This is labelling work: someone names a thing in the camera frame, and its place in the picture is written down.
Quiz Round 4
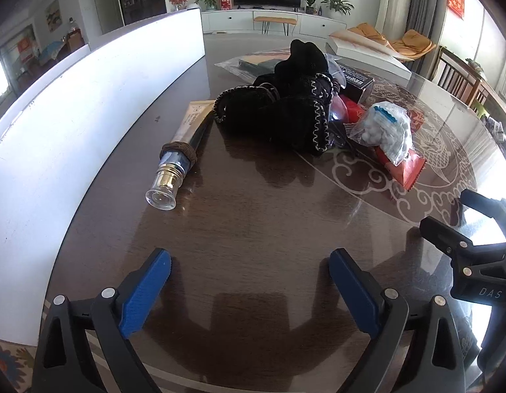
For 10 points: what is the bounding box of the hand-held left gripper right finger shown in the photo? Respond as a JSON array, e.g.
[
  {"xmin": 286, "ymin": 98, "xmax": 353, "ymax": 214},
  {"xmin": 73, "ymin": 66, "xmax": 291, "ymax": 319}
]
[{"xmin": 329, "ymin": 248, "xmax": 480, "ymax": 393}]

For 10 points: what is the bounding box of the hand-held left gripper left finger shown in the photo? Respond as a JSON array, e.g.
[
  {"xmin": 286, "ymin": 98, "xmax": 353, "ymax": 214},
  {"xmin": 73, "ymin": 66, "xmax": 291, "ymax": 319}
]
[{"xmin": 32, "ymin": 248, "xmax": 172, "ymax": 393}]

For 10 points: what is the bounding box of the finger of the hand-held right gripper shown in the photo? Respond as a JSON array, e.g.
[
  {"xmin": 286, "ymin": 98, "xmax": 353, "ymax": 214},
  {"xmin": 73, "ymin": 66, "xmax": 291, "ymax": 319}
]
[
  {"xmin": 460, "ymin": 189, "xmax": 506, "ymax": 241},
  {"xmin": 420, "ymin": 215, "xmax": 506, "ymax": 268}
]

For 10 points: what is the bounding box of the red snack packet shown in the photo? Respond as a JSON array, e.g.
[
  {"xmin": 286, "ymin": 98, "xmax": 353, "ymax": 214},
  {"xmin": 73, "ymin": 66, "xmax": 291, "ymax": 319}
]
[{"xmin": 374, "ymin": 146, "xmax": 426, "ymax": 193}]

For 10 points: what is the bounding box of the clear bag of white balls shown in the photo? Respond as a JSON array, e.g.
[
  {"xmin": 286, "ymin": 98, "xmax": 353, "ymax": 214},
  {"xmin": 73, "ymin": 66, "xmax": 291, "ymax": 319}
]
[{"xmin": 346, "ymin": 101, "xmax": 413, "ymax": 168}]

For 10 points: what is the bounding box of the small red packet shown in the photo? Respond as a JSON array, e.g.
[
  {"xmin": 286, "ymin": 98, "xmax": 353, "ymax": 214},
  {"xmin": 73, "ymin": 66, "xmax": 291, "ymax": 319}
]
[{"xmin": 339, "ymin": 95, "xmax": 367, "ymax": 126}]

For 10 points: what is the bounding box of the white board wall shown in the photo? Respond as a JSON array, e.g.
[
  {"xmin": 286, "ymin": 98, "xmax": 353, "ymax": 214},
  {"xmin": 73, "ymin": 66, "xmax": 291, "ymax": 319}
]
[{"xmin": 0, "ymin": 8, "xmax": 207, "ymax": 347}]

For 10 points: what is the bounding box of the black cardboard box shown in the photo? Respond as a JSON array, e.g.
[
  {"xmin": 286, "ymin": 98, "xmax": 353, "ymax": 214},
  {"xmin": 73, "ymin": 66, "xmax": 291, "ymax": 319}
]
[{"xmin": 338, "ymin": 65, "xmax": 375, "ymax": 104}]

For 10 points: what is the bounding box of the beige cosmetic tube clear cap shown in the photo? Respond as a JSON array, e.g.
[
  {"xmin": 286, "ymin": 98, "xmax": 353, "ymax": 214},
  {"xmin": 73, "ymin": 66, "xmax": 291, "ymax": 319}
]
[{"xmin": 145, "ymin": 100, "xmax": 216, "ymax": 211}]

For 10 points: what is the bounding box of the wooden chair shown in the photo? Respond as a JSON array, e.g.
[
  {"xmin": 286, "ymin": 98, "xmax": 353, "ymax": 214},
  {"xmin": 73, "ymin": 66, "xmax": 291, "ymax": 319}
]
[{"xmin": 430, "ymin": 45, "xmax": 493, "ymax": 108}]

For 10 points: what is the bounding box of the floral rug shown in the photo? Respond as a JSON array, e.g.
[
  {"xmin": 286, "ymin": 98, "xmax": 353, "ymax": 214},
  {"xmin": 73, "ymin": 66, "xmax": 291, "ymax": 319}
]
[{"xmin": 0, "ymin": 337, "xmax": 47, "ymax": 393}]

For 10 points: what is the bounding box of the orange cushioned lounge chair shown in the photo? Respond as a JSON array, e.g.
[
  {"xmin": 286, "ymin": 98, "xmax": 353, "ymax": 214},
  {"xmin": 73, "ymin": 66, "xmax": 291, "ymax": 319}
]
[{"xmin": 330, "ymin": 22, "xmax": 437, "ymax": 62}]

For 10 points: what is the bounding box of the flat white box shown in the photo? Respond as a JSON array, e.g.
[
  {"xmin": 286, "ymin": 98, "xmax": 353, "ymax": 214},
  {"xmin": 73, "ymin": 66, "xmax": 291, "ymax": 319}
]
[{"xmin": 325, "ymin": 41, "xmax": 413, "ymax": 82}]

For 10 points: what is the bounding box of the grey curtain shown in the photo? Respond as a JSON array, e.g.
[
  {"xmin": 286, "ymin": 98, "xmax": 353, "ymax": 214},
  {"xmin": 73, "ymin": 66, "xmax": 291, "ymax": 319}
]
[{"xmin": 406, "ymin": 0, "xmax": 447, "ymax": 48}]

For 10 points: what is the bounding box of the white curtain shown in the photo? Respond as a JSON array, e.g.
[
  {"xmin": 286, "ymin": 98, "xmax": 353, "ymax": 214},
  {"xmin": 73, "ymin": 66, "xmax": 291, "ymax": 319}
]
[{"xmin": 376, "ymin": 0, "xmax": 414, "ymax": 42}]

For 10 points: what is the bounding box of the clear bag with dark card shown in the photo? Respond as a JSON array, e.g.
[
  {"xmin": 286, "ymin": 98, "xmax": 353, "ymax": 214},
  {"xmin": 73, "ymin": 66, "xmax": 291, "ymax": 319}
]
[{"xmin": 215, "ymin": 50, "xmax": 295, "ymax": 81}]

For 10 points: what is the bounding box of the large leafy potted plant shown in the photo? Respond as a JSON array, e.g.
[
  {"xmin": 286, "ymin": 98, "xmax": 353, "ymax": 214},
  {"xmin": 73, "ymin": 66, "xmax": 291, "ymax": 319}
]
[{"xmin": 319, "ymin": 0, "xmax": 355, "ymax": 18}]

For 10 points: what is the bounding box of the blue cloth item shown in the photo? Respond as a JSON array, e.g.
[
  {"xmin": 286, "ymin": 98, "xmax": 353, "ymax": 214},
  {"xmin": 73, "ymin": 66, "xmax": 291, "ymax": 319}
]
[{"xmin": 39, "ymin": 41, "xmax": 70, "ymax": 63}]

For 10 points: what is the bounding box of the wooden stool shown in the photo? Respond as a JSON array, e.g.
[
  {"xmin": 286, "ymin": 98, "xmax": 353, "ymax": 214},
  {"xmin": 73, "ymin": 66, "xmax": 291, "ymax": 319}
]
[{"xmin": 253, "ymin": 15, "xmax": 298, "ymax": 37}]

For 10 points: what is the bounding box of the white television cabinet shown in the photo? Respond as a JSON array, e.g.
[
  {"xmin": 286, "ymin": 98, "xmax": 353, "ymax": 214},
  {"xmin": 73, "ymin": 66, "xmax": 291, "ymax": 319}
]
[{"xmin": 201, "ymin": 8, "xmax": 352, "ymax": 38}]

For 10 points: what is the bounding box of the white door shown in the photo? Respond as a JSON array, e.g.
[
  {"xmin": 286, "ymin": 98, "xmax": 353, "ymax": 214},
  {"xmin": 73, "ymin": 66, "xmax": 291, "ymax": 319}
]
[{"xmin": 90, "ymin": 0, "xmax": 123, "ymax": 36}]

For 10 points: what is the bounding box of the brown hair tie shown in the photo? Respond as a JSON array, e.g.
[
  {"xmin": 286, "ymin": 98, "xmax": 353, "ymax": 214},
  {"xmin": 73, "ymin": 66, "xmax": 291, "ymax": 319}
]
[{"xmin": 160, "ymin": 141, "xmax": 197, "ymax": 163}]

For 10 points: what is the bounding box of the red wall hanging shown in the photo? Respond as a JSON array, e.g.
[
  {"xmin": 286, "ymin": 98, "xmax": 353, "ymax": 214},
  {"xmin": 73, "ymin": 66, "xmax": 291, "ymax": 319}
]
[{"xmin": 446, "ymin": 0, "xmax": 466, "ymax": 20}]

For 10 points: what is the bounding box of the framed wall painting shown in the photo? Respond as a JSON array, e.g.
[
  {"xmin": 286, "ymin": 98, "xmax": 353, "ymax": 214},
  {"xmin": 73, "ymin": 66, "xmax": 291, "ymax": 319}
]
[{"xmin": 45, "ymin": 0, "xmax": 61, "ymax": 32}]

